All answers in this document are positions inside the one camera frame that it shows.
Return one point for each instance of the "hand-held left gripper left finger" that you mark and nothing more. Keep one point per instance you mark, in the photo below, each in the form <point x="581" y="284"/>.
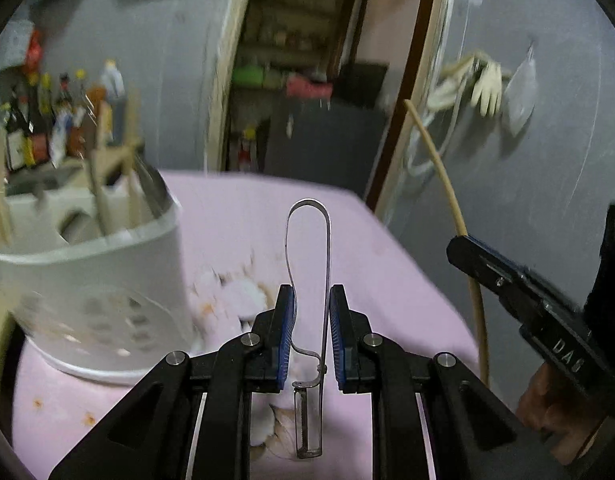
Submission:
<point x="286" y="330"/>

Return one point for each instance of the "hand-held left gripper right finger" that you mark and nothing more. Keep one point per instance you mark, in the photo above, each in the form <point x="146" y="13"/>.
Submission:
<point x="337" y="330"/>

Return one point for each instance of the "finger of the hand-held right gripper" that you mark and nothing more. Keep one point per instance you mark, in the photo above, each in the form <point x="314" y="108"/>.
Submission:
<point x="480" y="246"/>
<point x="492" y="270"/>

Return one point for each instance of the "bamboo chopstick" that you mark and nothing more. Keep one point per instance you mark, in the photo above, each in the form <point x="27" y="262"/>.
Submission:
<point x="96" y="180"/>
<point x="132" y="170"/>
<point x="480" y="310"/>

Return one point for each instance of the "metal peeler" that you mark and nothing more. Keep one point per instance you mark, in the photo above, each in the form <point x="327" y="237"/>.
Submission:
<point x="299" y="420"/>

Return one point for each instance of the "white plastic utensil holder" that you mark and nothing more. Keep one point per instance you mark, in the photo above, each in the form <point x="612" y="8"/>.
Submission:
<point x="87" y="270"/>

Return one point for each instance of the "person's right hand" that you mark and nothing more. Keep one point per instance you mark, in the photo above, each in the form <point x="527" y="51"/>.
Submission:
<point x="542" y="405"/>

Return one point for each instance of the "pink floral tablecloth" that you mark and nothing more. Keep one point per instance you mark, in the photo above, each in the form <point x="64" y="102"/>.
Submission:
<point x="387" y="285"/>

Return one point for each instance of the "hanging clear plastic bag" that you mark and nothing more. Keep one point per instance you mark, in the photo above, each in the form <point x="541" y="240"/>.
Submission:
<point x="520" y="95"/>

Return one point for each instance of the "hanging rubber gloves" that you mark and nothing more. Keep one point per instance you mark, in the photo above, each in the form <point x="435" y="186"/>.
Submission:
<point x="487" y="85"/>

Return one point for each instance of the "red bottle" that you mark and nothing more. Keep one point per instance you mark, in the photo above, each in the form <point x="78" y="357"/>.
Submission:
<point x="245" y="152"/>

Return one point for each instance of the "grey cabinet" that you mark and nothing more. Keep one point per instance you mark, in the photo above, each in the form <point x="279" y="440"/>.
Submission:
<point x="327" y="145"/>

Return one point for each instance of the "wooden door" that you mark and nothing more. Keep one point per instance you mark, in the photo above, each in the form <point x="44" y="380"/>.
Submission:
<point x="417" y="60"/>

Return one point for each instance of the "black board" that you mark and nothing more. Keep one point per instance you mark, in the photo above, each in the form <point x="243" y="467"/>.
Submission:
<point x="362" y="85"/>

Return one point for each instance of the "pink cloth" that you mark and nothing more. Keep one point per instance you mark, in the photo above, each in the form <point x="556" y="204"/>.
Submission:
<point x="310" y="87"/>

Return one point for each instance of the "green box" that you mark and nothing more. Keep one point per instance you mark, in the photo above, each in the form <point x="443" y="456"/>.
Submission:
<point x="247" y="75"/>

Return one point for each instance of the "kitchen sink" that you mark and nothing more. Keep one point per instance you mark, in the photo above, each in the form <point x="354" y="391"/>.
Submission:
<point x="42" y="181"/>

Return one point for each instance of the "wooden shelving unit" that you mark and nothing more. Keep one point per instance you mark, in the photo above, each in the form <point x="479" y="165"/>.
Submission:
<point x="292" y="30"/>

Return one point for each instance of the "blue and white packet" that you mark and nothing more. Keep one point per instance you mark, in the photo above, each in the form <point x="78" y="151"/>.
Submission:
<point x="62" y="135"/>

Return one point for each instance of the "white jug with yellow cap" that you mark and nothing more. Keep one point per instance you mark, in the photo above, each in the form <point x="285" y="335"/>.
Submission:
<point x="112" y="82"/>

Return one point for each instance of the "tall dark sauce bottle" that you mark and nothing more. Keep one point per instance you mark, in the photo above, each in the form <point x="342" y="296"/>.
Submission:
<point x="37" y="127"/>

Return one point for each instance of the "dark soy sauce bottle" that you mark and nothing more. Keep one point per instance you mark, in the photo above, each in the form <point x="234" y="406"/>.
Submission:
<point x="15" y="137"/>

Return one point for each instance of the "red hanging ornament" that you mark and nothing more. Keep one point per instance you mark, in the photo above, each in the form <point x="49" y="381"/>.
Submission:
<point x="33" y="50"/>

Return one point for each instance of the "wooden door frame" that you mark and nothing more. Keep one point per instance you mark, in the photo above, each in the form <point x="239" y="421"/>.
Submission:
<point x="227" y="60"/>

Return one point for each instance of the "white wall container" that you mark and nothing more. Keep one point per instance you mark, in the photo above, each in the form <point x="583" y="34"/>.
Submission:
<point x="12" y="45"/>

